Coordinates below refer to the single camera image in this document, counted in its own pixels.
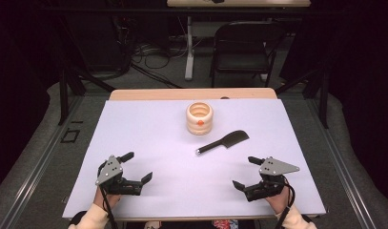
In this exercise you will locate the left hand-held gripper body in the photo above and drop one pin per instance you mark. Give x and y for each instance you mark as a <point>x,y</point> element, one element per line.
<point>111,170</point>

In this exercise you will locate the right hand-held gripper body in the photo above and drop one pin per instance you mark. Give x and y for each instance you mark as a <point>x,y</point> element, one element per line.
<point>272,167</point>

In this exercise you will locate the black cleaver knife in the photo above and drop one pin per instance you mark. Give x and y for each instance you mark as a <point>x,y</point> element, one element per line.
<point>233,139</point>

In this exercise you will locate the cream ribbed jar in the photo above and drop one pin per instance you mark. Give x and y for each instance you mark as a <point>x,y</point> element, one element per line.
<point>199,125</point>

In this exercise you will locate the person's left hand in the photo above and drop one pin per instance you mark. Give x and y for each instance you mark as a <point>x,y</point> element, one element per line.
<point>106,200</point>

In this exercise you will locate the person's right hand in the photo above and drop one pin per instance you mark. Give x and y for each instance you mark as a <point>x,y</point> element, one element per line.
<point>280,202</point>

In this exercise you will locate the white table mat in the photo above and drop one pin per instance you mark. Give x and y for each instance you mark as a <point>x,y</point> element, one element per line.
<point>169,178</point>

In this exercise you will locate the person's colourful clothing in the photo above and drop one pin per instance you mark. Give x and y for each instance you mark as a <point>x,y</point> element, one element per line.
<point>226,224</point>

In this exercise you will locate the black metal stand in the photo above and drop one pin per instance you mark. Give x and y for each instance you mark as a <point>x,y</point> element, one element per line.
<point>323,101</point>
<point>63,95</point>

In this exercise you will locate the wooden table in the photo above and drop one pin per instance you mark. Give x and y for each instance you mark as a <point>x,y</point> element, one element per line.
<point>182,94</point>

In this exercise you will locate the black folding chair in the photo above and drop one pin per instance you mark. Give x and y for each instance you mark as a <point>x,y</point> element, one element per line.
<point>242,60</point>

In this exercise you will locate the wooden desk with white leg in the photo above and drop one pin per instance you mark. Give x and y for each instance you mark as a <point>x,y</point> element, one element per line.
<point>189,57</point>

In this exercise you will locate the grey metal floor rail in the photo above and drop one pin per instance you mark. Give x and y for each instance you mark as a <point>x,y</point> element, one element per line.
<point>36,173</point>
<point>344,178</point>

